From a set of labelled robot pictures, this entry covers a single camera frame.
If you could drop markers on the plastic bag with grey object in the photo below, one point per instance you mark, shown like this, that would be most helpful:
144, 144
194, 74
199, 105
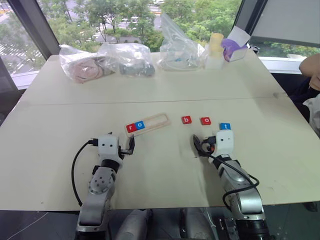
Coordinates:
135, 66

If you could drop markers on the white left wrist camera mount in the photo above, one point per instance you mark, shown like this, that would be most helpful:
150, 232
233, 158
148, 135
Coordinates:
108, 147

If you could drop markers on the red letter tile b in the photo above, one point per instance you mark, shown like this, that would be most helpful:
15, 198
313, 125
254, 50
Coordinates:
186, 120

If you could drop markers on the red letter tile r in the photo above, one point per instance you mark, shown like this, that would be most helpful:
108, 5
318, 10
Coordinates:
131, 128

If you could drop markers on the grey rounded robot leg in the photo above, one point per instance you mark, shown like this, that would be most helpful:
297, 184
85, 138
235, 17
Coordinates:
133, 225

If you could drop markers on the wooden letter tray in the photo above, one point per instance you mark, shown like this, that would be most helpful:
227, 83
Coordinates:
156, 121

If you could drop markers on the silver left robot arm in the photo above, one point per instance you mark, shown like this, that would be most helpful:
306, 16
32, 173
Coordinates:
100, 190

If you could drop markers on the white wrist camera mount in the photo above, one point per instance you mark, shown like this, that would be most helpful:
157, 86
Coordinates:
225, 142
108, 147

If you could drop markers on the white cloth on person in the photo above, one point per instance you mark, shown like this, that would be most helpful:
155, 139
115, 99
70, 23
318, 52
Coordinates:
314, 112

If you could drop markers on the blue letter tile o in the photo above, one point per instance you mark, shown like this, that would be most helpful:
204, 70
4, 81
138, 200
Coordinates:
139, 125

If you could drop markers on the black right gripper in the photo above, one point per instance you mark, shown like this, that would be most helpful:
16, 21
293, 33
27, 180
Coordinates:
209, 145

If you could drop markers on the dark window frame pillar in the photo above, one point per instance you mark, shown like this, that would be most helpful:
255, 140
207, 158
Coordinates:
35, 27

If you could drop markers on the yellow and white plastic container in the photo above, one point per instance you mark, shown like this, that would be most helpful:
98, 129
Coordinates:
215, 53

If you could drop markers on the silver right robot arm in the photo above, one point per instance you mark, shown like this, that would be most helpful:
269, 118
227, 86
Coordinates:
246, 200

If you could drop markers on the grey window blind panel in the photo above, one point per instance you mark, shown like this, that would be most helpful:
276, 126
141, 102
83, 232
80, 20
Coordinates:
282, 20

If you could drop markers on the purple and white paper box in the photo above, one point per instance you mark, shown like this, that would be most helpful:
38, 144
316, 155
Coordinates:
235, 47

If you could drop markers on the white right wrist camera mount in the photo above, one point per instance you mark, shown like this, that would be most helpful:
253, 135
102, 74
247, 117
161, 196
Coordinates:
225, 142

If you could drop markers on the blue letter tile t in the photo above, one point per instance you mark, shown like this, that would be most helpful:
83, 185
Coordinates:
225, 126

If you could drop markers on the red letter tile o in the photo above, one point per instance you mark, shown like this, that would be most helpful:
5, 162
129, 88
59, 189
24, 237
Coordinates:
206, 121

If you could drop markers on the plastic bag with pink cloth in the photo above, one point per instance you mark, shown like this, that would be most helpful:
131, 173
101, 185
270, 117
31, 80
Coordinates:
85, 67

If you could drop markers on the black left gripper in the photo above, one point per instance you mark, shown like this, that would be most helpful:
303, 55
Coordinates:
121, 153

